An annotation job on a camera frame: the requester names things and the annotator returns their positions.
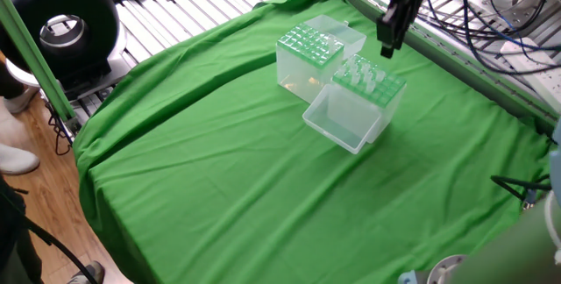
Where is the translucent tip box holding tips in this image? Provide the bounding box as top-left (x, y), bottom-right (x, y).
top-left (302, 53), bottom-right (408, 155)

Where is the translucent tip box nearly empty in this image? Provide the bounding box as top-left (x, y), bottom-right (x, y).
top-left (275, 14), bottom-right (368, 104)

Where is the white power strip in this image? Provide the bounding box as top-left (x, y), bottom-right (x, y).
top-left (500, 38), bottom-right (561, 114)

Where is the green cloth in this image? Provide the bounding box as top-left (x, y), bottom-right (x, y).
top-left (72, 0), bottom-right (554, 284)

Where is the white shoe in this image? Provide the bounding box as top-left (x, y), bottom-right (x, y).
top-left (0, 142), bottom-right (41, 176)
top-left (2, 85), bottom-right (41, 115)

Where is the grey shoe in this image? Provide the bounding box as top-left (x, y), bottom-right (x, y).
top-left (66, 260), bottom-right (106, 284)

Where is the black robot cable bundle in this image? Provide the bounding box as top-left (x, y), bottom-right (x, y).
top-left (415, 0), bottom-right (561, 75)

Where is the black cable with metal plug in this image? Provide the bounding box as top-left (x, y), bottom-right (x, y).
top-left (489, 173), bottom-right (554, 209)

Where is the thin black cable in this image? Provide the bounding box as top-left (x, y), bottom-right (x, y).
top-left (43, 97), bottom-right (75, 157)

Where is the green frame post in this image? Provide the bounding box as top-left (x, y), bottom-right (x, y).
top-left (0, 0), bottom-right (82, 134)

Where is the black round ring device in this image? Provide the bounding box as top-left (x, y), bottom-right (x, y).
top-left (0, 0), bottom-right (129, 102)

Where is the thick black strap cable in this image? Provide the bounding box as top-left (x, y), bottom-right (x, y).
top-left (0, 189), bottom-right (100, 284)

